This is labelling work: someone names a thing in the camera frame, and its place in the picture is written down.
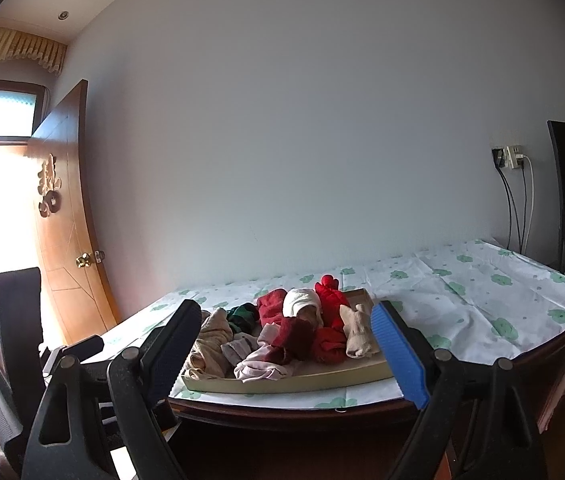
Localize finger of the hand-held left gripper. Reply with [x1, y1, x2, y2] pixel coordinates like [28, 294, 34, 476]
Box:
[155, 400, 182, 433]

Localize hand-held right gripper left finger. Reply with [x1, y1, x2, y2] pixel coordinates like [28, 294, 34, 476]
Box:
[22, 299, 203, 480]

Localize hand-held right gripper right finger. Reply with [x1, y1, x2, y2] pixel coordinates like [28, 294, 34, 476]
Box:
[371, 300, 548, 480]

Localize beige underwear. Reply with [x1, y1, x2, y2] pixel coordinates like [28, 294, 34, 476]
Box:
[184, 308, 234, 380]

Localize beige socks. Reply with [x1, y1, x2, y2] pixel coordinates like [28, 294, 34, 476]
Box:
[339, 303, 377, 359]

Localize grey underwear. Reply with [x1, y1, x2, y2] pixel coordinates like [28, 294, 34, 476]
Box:
[221, 336, 263, 367]

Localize red knit cloth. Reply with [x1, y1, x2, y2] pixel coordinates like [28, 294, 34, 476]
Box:
[311, 326, 348, 364]

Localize green black striped underwear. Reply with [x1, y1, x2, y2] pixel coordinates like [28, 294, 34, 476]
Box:
[226, 304, 259, 335]

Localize bright red knit glove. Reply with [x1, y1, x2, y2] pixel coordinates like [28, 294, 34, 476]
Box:
[315, 275, 352, 332]

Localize pale pink underwear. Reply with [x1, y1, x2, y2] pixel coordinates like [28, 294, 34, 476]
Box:
[234, 345, 294, 383]

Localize shallow cardboard tray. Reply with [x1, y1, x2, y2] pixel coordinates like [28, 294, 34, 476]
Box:
[181, 287, 394, 395]

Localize maroon knit cloth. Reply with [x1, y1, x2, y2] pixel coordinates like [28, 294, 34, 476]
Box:
[265, 319, 314, 365]

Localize white dotted underwear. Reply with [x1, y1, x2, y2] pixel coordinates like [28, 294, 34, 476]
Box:
[282, 288, 324, 328]

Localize cloud print tablecloth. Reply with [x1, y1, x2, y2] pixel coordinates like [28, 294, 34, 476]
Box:
[107, 238, 565, 411]

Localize brown wooden door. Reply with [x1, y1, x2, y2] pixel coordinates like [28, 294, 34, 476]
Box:
[26, 79, 118, 346]

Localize dark wooden desk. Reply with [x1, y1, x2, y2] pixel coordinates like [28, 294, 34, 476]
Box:
[97, 300, 565, 480]

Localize golden door ornament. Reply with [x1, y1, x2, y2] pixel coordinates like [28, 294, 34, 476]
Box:
[36, 154, 62, 218]

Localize yellow curtain valance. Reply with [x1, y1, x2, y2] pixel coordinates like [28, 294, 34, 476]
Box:
[0, 27, 68, 76]

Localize black cable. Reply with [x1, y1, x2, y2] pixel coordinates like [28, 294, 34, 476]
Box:
[510, 170, 523, 251]
[497, 166, 514, 250]

